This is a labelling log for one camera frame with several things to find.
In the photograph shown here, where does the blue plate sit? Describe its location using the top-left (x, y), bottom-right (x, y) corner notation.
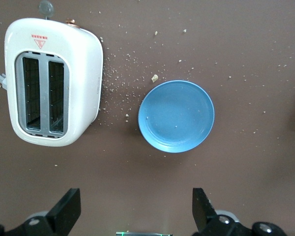
top-left (138, 80), bottom-right (215, 154)

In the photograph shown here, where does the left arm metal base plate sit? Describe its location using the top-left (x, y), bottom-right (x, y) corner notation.
top-left (116, 231), bottom-right (174, 236)

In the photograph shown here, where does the white two-slot toaster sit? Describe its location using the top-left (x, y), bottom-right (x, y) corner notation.
top-left (0, 0), bottom-right (104, 148)

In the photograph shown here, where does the brown tablecloth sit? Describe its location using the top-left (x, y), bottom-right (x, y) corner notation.
top-left (0, 0), bottom-right (295, 236)

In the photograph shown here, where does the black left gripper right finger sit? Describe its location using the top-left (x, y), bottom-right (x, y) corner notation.
top-left (192, 188), bottom-right (290, 236)

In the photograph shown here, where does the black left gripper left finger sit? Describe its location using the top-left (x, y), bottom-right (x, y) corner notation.
top-left (0, 188), bottom-right (81, 236)

